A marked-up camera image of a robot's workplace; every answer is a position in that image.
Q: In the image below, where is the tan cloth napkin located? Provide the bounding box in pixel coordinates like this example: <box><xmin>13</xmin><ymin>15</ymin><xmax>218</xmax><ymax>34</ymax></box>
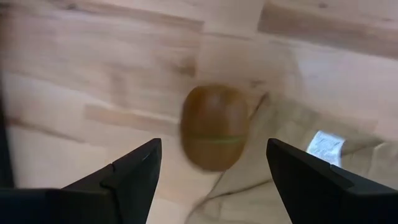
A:
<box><xmin>185</xmin><ymin>91</ymin><xmax>398</xmax><ymax>224</ymax></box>

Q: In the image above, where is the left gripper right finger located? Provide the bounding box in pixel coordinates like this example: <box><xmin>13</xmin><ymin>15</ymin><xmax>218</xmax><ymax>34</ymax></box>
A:
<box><xmin>266</xmin><ymin>138</ymin><xmax>398</xmax><ymax>224</ymax></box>

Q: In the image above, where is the brown toy kiwi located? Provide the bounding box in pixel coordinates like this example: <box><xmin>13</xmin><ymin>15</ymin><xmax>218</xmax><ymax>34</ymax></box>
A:
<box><xmin>179</xmin><ymin>83</ymin><xmax>251</xmax><ymax>172</ymax></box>

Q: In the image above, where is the white paper tag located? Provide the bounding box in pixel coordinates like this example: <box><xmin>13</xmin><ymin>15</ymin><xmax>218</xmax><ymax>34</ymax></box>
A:
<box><xmin>306</xmin><ymin>129</ymin><xmax>346</xmax><ymax>167</ymax></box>

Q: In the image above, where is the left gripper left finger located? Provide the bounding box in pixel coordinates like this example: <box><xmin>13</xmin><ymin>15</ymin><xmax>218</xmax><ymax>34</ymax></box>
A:
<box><xmin>0</xmin><ymin>138</ymin><xmax>163</xmax><ymax>224</ymax></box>

